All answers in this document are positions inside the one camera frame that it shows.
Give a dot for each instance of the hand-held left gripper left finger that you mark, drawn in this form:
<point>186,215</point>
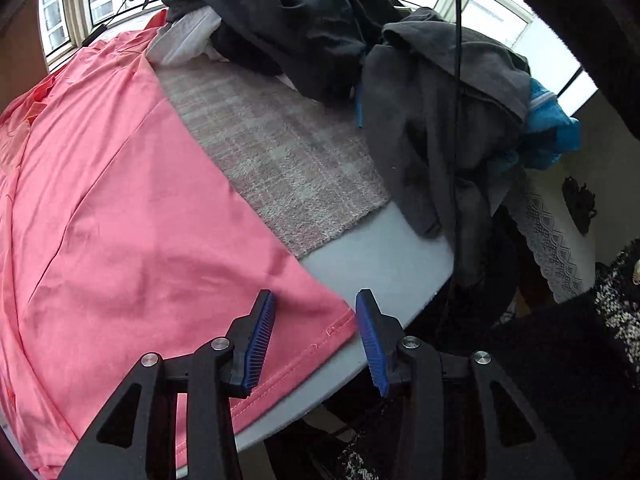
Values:
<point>260,340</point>

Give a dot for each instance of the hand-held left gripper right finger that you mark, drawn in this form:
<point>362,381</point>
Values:
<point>372,345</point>

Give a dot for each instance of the pink t-shirt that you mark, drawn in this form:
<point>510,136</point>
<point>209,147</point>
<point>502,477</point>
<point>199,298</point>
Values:
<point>125,210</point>

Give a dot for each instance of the pile of dark clothes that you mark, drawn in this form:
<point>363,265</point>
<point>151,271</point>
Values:
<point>77,10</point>

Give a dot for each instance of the pink plaid table cloth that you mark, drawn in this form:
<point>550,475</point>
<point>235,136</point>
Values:
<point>280,160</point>

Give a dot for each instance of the white lace cloth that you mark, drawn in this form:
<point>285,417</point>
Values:
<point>555,245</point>

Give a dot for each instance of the dark grey garment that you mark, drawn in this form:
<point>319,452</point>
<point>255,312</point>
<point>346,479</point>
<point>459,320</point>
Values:
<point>425,135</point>

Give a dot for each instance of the blue garment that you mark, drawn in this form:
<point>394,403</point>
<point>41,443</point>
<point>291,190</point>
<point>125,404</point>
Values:
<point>550,130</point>

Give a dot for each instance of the black garment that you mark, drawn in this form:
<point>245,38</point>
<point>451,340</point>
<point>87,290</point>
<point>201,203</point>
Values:
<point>290,25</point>

